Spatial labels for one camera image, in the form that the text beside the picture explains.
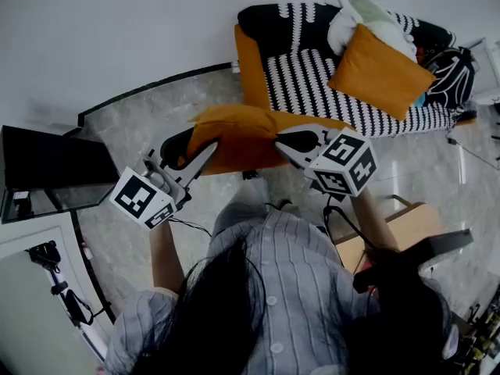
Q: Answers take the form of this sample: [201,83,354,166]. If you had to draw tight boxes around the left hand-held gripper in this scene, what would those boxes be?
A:
[109,127,220,231]

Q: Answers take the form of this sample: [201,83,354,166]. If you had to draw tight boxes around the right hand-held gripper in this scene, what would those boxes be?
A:
[272,124,380,203]

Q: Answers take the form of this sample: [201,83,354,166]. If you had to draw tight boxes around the person's right forearm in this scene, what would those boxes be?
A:
[350,187,400,254]

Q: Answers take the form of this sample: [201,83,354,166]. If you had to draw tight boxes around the person's left forearm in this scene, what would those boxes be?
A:
[148,220,187,295]

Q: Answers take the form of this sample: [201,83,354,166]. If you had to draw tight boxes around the person's light grey trousers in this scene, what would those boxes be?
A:
[212,177,313,245]

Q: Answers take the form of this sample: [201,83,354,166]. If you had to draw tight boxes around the black low cabinet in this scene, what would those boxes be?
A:
[0,124,120,224]

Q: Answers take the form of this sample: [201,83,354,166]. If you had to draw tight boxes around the wooden stool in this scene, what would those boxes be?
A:
[334,201,445,275]

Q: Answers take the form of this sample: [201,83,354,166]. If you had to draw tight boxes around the white green blanket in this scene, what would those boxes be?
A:
[324,0,420,63]

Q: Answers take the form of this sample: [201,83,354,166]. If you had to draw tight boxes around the person's grey striped shirt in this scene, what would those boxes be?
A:
[103,209,460,375]

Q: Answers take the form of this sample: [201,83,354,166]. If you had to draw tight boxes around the black backpack with white lines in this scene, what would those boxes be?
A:
[423,46,480,111]

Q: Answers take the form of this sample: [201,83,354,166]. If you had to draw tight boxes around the cluttered equipment rack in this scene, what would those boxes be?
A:
[454,302,500,375]

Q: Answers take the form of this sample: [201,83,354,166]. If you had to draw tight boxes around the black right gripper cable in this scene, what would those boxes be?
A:
[322,193,378,252]

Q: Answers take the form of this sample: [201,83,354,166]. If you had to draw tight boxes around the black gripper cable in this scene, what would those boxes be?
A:
[322,193,378,252]
[169,216,213,238]

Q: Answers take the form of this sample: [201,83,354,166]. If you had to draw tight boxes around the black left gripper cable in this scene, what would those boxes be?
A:
[169,216,213,238]

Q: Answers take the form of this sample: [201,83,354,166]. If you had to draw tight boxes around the black floor cable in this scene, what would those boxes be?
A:
[446,136,500,171]

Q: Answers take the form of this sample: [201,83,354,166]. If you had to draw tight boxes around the white pole with black straps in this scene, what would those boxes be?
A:
[24,240,109,363]

